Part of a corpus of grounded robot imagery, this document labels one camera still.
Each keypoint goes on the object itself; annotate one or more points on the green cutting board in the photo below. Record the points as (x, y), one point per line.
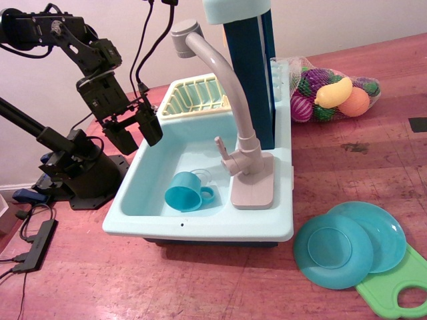
(381, 290)

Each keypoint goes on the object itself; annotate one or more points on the blue clamp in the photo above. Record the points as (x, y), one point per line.
(27, 196)

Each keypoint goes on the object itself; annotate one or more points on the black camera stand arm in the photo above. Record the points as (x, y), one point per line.
(23, 120)

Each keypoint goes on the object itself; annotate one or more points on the dark blue water tank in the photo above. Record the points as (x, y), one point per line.
(250, 38)

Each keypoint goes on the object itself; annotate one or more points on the beige toy faucet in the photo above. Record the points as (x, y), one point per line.
(251, 169)

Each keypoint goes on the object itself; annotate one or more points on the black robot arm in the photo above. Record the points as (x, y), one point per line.
(97, 58)

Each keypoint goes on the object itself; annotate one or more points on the teal plate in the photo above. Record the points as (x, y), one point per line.
(333, 251)
(386, 234)

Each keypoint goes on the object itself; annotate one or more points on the black usb hub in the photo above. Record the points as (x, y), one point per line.
(33, 259)

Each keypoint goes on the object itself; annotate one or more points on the front teal plate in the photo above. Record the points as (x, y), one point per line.
(333, 251)

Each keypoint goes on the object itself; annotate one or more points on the orange toy fruit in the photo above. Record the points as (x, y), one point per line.
(356, 104)

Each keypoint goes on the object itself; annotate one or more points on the yellow toy banana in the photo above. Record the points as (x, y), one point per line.
(332, 95)

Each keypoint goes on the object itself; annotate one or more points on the teal plastic cup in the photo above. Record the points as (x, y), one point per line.
(185, 192)

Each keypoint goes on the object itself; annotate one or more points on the mesh bag of toy food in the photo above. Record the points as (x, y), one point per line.
(304, 79)

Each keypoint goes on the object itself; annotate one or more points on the light blue toy sink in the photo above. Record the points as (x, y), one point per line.
(139, 208)

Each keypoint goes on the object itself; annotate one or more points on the rear teal plate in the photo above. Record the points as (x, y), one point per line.
(386, 234)

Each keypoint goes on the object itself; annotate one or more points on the yellow dish rack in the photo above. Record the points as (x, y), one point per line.
(194, 96)

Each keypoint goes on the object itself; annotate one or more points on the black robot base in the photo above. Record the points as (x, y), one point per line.
(78, 171)

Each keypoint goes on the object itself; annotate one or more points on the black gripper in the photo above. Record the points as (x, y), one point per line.
(114, 111)

